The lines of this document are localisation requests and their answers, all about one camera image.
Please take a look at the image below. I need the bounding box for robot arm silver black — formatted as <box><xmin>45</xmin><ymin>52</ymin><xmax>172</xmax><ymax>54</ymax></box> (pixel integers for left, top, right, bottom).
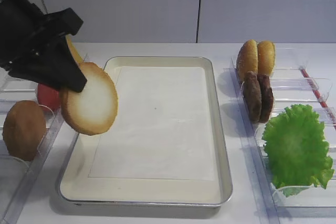
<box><xmin>1</xmin><ymin>0</ymin><xmax>87</xmax><ymax>92</ymax></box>

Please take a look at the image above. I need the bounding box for bun half with white face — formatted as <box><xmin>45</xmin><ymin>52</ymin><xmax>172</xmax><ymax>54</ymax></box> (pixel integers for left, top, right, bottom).
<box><xmin>59</xmin><ymin>62</ymin><xmax>118</xmax><ymax>135</ymax></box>

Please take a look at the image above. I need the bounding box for clear left ingredient rack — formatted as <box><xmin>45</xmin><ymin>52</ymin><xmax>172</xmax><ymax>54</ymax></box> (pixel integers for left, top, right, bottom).
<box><xmin>1</xmin><ymin>69</ymin><xmax>64</xmax><ymax>223</ymax></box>

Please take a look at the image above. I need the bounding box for brown meat patty left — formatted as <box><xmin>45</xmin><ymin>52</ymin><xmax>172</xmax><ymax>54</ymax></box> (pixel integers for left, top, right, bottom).
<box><xmin>243</xmin><ymin>71</ymin><xmax>261</xmax><ymax>123</ymax></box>

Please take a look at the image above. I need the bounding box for clear right ingredient rack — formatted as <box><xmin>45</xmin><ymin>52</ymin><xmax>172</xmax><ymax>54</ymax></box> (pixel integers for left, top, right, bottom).
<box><xmin>226</xmin><ymin>46</ymin><xmax>335</xmax><ymax>223</ymax></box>

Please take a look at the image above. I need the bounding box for golden bun half right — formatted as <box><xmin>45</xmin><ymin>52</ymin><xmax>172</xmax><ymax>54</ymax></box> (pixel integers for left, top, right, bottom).
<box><xmin>257</xmin><ymin>40</ymin><xmax>276</xmax><ymax>76</ymax></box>

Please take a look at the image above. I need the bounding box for white parchment paper sheet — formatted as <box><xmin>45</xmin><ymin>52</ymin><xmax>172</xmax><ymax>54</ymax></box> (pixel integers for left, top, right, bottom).
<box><xmin>90</xmin><ymin>67</ymin><xmax>215</xmax><ymax>180</ymax></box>

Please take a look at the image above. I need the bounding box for golden bun half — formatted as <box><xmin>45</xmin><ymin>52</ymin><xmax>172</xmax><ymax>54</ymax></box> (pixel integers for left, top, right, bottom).
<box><xmin>257</xmin><ymin>40</ymin><xmax>276</xmax><ymax>76</ymax></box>
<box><xmin>236</xmin><ymin>39</ymin><xmax>258</xmax><ymax>82</ymax></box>

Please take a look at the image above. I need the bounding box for green lettuce leaf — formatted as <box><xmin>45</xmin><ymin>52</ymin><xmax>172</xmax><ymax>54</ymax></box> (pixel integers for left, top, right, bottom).
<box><xmin>262</xmin><ymin>104</ymin><xmax>334</xmax><ymax>197</ymax></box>

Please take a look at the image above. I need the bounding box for brown meat patty right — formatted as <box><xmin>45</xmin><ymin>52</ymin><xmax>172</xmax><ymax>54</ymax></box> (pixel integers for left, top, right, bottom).
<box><xmin>257</xmin><ymin>74</ymin><xmax>274</xmax><ymax>123</ymax></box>

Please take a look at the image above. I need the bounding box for brown meat patty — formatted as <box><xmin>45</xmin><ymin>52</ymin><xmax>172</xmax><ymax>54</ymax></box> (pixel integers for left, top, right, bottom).
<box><xmin>243</xmin><ymin>71</ymin><xmax>261</xmax><ymax>123</ymax></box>
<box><xmin>257</xmin><ymin>74</ymin><xmax>274</xmax><ymax>123</ymax></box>

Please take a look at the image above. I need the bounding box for cream metal baking tray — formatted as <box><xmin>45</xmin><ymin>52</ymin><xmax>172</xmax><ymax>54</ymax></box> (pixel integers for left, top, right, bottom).
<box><xmin>59</xmin><ymin>56</ymin><xmax>233</xmax><ymax>208</ymax></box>

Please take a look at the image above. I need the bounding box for golden bun half left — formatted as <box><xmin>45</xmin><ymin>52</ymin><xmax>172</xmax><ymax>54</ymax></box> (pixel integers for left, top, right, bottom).
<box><xmin>236</xmin><ymin>39</ymin><xmax>258</xmax><ymax>82</ymax></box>

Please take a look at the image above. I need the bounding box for red tomato slice front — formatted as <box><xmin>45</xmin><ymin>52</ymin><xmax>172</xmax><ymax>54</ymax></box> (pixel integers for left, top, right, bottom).
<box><xmin>37</xmin><ymin>83</ymin><xmax>60</xmax><ymax>111</ymax></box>

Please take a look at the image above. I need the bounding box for yellow cheese slice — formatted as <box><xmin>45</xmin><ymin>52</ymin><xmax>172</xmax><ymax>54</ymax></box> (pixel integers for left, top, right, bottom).
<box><xmin>66</xmin><ymin>35</ymin><xmax>83</xmax><ymax>64</ymax></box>

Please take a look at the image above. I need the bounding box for brown bun half left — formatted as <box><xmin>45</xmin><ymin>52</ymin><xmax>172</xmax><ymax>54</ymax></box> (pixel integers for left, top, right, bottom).
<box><xmin>2</xmin><ymin>100</ymin><xmax>46</xmax><ymax>162</ymax></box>

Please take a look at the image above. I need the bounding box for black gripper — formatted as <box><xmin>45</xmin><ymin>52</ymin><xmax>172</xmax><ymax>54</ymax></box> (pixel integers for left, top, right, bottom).
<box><xmin>1</xmin><ymin>0</ymin><xmax>87</xmax><ymax>93</ymax></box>

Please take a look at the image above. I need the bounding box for clear ingredient rack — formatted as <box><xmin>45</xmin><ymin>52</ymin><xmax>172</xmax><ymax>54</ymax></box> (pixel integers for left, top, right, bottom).
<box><xmin>226</xmin><ymin>46</ymin><xmax>335</xmax><ymax>223</ymax></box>
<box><xmin>1</xmin><ymin>69</ymin><xmax>64</xmax><ymax>223</ymax></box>

